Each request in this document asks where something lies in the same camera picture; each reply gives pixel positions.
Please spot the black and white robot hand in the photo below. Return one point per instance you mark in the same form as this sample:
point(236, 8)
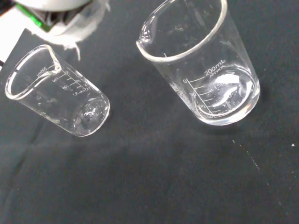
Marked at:
point(77, 28)

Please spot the black bench cloth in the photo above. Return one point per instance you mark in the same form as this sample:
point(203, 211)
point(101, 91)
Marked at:
point(140, 175)

